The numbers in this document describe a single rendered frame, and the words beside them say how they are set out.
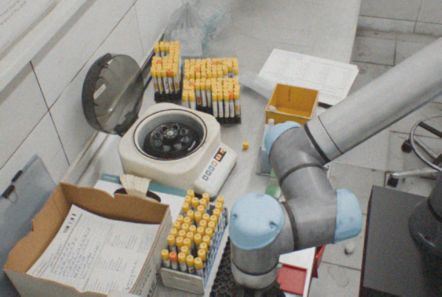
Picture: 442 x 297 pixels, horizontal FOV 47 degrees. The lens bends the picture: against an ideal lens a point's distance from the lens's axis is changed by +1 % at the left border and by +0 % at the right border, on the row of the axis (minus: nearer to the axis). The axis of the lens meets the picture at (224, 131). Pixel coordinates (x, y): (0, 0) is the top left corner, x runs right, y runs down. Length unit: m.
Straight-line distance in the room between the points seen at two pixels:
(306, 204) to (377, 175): 1.91
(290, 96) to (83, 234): 0.73
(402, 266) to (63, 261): 0.75
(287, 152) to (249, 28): 1.20
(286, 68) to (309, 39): 0.22
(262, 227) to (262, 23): 1.39
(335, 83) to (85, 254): 0.94
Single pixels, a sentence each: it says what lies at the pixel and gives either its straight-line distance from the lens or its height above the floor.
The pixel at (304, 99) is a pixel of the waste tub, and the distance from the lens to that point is 1.55.
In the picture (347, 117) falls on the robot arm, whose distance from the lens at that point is 0.80.
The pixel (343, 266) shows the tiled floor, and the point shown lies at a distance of 2.29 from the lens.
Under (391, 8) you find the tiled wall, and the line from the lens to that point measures 3.60.
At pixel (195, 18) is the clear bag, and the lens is 1.75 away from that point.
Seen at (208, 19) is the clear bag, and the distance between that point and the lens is 1.89.
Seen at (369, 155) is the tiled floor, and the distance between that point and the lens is 2.72.
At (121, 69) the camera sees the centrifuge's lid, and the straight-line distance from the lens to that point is 1.44.
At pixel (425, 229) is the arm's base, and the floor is 0.99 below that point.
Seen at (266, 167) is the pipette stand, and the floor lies 0.91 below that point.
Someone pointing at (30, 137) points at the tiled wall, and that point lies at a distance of 1.25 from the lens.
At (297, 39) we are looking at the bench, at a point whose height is 0.88.
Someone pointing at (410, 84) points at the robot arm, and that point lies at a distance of 0.80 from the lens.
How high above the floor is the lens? 1.93
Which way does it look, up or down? 44 degrees down
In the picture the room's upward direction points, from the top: 3 degrees counter-clockwise
